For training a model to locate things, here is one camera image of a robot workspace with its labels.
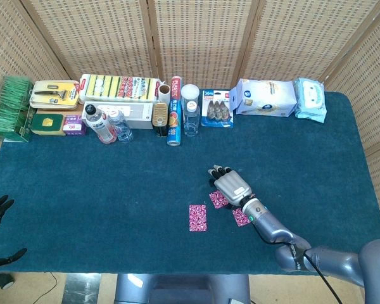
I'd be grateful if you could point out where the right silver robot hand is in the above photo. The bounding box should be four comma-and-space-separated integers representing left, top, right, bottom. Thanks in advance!
207, 164, 254, 210

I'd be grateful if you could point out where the pink patterned packet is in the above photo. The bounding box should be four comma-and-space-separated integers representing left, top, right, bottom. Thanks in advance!
208, 191, 231, 210
232, 207, 253, 227
189, 204, 208, 232

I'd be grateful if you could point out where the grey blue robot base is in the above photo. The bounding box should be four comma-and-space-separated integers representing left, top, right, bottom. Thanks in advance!
115, 273, 251, 304

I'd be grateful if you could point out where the tall clear bottle white cap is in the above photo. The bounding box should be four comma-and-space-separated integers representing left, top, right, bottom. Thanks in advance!
182, 101, 201, 138

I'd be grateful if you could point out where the blue correction tape blister pack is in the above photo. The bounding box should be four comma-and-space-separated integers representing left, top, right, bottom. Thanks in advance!
201, 89, 235, 129

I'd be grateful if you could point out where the blue plastic wrap roll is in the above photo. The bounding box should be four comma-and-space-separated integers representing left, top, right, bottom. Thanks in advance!
167, 75, 183, 147

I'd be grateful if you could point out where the yellow sponge green pad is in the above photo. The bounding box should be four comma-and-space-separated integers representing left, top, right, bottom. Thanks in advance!
30, 113, 67, 137

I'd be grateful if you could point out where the white tissue pack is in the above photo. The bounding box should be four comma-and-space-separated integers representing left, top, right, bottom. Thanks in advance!
228, 77, 298, 118

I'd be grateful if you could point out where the green tea box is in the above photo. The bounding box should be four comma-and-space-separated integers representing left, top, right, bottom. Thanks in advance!
0, 75, 35, 144

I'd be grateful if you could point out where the black gold tin can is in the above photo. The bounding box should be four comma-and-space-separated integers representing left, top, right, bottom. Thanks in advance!
153, 101, 169, 137

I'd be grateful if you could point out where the clear jar white lid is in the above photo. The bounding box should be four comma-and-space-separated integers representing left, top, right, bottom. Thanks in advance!
180, 84, 201, 107

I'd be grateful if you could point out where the small purple box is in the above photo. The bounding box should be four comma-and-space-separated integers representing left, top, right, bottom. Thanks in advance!
62, 114, 87, 137

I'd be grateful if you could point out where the light blue wet wipes pack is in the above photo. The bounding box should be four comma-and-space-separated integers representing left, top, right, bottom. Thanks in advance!
293, 77, 327, 124

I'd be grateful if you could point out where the blue felt table cover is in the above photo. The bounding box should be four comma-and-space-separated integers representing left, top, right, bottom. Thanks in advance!
0, 87, 380, 276

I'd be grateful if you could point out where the white paper roll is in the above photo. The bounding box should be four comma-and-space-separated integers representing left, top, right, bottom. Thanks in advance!
158, 83, 172, 107

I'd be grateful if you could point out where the grey metal plate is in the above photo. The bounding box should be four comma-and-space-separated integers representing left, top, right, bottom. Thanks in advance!
62, 273, 102, 304

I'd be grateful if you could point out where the long white cardboard box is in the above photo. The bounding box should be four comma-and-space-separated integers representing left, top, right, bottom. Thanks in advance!
81, 101, 155, 130

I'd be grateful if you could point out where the yellow razor blister pack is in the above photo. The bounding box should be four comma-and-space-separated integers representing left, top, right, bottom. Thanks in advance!
29, 80, 80, 110

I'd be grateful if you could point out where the small water bottle white cap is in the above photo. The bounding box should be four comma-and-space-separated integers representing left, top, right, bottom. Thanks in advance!
108, 110, 135, 143

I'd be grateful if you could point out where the pink drink bottle black cap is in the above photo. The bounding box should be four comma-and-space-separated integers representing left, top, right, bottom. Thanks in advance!
84, 103, 118, 146

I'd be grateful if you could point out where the rattan folding screen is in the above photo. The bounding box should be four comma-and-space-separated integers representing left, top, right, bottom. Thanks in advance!
0, 0, 380, 241

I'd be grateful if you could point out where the yellow green sponge multipack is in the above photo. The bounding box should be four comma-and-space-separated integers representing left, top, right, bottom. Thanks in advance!
79, 73, 162, 103

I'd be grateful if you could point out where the thin black floor cable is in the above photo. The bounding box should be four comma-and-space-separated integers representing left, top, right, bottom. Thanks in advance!
44, 271, 58, 297

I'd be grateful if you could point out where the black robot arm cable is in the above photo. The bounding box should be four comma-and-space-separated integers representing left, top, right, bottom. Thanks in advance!
255, 224, 340, 304

